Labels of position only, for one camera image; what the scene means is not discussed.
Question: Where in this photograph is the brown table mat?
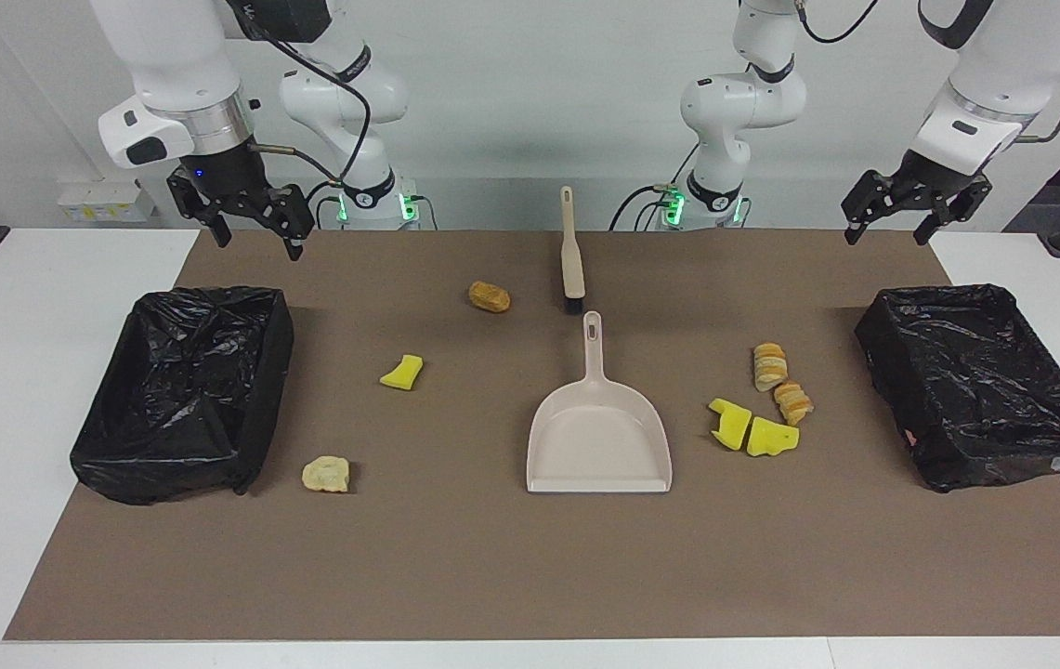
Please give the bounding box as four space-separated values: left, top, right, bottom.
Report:
5 230 1060 642

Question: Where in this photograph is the beige plastic dustpan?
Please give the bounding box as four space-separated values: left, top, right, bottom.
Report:
527 311 674 494

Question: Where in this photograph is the pale yellow dumpling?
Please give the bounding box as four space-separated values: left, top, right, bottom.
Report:
301 455 351 494

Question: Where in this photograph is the white power strip box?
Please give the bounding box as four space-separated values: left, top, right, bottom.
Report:
58 179 157 224

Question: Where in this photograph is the black bag lined bin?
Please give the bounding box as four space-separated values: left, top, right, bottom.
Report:
70 286 295 506
855 283 1060 493

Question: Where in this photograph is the yellow and green sponge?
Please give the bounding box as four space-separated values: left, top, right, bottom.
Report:
709 398 753 452

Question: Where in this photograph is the beige brush with black bristles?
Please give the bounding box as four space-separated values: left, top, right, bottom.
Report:
558 186 587 315

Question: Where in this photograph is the orange striped croissant roll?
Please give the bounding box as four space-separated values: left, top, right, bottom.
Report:
773 381 815 427

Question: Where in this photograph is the black right base cable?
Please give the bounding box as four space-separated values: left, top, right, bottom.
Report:
294 180 347 230

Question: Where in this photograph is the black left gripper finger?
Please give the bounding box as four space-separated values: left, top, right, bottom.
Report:
914 179 994 246
843 169 908 246

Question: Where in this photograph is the notched yellow sponge chunk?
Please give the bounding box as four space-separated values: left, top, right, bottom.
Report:
746 417 801 458

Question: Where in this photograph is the pale striped croissant roll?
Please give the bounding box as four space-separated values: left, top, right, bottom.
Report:
752 342 789 393

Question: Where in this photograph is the black left base cable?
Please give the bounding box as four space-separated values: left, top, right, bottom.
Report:
609 183 681 231

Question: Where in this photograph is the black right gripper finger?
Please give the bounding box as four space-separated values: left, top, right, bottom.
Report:
166 167 234 249
255 184 318 262

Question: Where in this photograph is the black base cable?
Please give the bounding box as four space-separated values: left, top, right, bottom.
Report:
609 183 681 231
294 180 347 230

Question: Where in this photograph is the small yellow sponge piece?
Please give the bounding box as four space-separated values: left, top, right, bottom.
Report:
379 353 425 391

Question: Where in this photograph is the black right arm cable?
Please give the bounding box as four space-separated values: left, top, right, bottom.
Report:
228 0 373 187

